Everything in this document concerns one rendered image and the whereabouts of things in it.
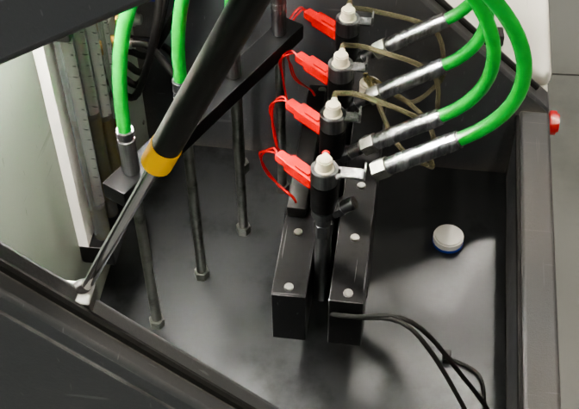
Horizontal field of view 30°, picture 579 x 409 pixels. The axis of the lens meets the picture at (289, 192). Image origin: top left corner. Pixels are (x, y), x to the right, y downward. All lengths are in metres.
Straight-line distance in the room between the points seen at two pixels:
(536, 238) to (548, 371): 0.18
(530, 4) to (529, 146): 0.25
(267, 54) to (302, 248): 0.23
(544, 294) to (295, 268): 0.28
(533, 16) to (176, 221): 0.56
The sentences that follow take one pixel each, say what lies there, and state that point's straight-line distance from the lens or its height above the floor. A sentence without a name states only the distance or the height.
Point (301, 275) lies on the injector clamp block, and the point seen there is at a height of 0.98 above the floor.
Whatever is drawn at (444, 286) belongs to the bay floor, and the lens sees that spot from 1.37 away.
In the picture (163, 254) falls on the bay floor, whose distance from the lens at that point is 1.40.
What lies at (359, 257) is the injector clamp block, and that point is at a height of 0.98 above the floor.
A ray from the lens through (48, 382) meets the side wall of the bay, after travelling 0.80.
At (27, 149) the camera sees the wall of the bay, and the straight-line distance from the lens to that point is 1.06.
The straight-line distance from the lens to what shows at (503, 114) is 1.00.
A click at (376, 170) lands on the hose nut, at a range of 1.06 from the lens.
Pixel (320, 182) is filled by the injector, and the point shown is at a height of 1.12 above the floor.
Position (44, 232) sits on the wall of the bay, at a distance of 1.13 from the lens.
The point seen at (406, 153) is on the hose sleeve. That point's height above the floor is 1.16.
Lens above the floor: 1.90
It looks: 47 degrees down
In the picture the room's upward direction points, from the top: 1 degrees counter-clockwise
